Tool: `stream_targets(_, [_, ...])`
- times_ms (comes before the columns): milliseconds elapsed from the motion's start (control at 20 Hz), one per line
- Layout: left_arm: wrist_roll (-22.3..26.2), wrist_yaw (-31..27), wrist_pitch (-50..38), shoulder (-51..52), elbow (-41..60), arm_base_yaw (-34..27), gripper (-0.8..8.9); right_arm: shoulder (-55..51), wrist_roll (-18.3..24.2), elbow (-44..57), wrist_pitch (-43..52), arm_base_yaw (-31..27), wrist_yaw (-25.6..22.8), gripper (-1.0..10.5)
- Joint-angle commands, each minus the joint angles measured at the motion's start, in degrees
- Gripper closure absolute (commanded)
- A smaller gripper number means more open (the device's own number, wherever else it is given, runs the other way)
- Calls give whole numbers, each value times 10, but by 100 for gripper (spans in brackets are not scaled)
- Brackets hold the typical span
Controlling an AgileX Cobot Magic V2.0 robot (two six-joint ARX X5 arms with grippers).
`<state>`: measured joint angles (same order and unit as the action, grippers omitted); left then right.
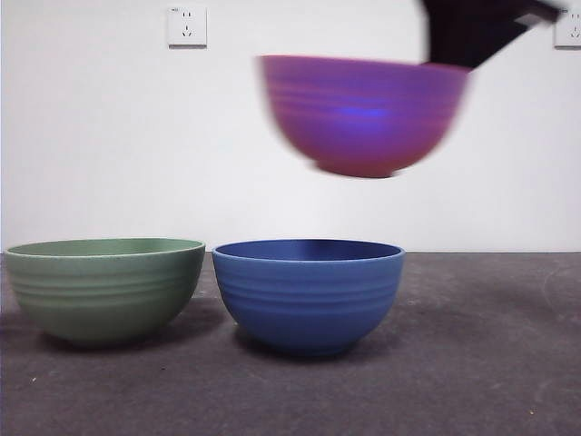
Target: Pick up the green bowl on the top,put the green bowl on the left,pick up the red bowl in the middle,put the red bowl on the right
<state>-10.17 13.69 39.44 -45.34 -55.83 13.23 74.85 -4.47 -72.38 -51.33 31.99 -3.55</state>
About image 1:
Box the red ribbed bowl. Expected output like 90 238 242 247
254 54 473 179

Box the green ribbed bowl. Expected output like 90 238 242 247
5 238 206 350

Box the blue ribbed bowl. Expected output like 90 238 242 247
212 239 407 357

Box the white wall socket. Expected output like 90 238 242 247
553 11 581 49
167 5 208 49

